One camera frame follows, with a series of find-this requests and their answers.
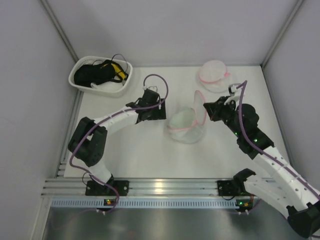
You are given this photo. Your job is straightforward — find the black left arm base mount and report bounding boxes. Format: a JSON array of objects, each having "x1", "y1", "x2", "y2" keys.
[{"x1": 85, "y1": 178, "x2": 130, "y2": 197}]

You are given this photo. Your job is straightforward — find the aluminium corner post left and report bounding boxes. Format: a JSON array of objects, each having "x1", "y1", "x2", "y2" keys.
[{"x1": 38, "y1": 0, "x2": 79, "y2": 63}]

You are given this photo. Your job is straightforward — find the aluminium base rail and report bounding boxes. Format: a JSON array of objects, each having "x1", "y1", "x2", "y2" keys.
[{"x1": 41, "y1": 177, "x2": 219, "y2": 199}]

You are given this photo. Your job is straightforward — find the yellow black garment in basket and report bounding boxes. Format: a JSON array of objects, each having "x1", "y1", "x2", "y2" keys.
[{"x1": 101, "y1": 62, "x2": 128, "y2": 83}]

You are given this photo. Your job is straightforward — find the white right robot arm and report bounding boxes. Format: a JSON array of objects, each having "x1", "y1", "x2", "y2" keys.
[{"x1": 203, "y1": 96, "x2": 320, "y2": 238}]

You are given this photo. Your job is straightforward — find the grey slotted cable duct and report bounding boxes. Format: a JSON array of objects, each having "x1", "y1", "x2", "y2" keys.
[{"x1": 51, "y1": 198, "x2": 239, "y2": 209}]

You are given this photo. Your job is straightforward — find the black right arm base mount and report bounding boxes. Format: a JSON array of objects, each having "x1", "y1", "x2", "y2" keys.
[{"x1": 217, "y1": 179, "x2": 250, "y2": 197}]

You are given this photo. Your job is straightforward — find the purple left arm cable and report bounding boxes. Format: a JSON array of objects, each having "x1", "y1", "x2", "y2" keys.
[{"x1": 69, "y1": 74, "x2": 170, "y2": 218}]

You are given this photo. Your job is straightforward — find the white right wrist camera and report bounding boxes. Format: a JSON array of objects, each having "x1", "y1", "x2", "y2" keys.
[{"x1": 224, "y1": 83, "x2": 241, "y2": 105}]

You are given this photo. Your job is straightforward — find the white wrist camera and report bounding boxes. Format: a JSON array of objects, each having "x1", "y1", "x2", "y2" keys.
[
  {"x1": 224, "y1": 83, "x2": 241, "y2": 105},
  {"x1": 143, "y1": 85, "x2": 158, "y2": 93}
]

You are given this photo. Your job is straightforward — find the aluminium corner post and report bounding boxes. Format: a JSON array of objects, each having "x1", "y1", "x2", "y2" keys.
[
  {"x1": 38, "y1": 0, "x2": 79, "y2": 63},
  {"x1": 260, "y1": 0, "x2": 306, "y2": 69}
]

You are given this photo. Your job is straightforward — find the white plastic laundry basket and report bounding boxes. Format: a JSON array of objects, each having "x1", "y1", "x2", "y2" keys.
[{"x1": 68, "y1": 53, "x2": 133, "y2": 98}]

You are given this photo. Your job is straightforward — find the aluminium corner post right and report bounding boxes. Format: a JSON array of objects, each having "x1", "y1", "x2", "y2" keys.
[{"x1": 260, "y1": 0, "x2": 306, "y2": 69}]

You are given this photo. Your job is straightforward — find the white mesh laundry bag front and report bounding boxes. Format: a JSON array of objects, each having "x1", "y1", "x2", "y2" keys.
[{"x1": 167, "y1": 90, "x2": 207, "y2": 144}]

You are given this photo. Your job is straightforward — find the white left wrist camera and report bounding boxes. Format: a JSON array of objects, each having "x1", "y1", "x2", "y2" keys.
[{"x1": 143, "y1": 85, "x2": 158, "y2": 93}]

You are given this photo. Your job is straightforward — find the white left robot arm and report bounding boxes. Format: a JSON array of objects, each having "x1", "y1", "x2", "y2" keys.
[{"x1": 67, "y1": 89, "x2": 166, "y2": 186}]

